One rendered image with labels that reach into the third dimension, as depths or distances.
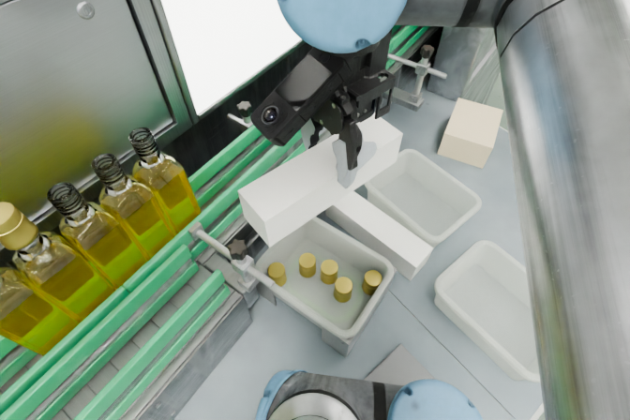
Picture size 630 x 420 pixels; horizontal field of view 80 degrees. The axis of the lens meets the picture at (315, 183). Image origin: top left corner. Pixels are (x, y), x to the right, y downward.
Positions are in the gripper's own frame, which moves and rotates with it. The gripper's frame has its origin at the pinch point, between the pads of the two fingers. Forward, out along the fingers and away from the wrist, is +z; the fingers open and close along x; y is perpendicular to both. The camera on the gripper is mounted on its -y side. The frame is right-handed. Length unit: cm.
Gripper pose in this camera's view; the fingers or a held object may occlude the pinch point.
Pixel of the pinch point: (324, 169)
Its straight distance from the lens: 52.3
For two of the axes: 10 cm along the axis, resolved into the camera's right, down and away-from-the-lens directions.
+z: 0.0, 6.3, 7.7
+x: -6.3, -6.0, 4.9
